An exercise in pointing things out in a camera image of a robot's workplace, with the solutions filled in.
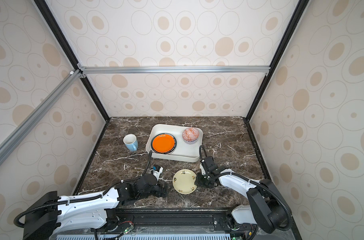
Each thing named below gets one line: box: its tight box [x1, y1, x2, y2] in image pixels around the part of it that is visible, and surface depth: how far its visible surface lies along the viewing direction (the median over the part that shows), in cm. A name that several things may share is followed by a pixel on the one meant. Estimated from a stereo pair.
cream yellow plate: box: [172, 169, 197, 195], surface depth 88 cm
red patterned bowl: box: [182, 127, 200, 145], surface depth 105 cm
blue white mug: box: [123, 133, 139, 152], surface depth 98 cm
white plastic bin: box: [145, 124, 204, 163], surface depth 103 cm
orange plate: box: [152, 134, 175, 153], surface depth 102 cm
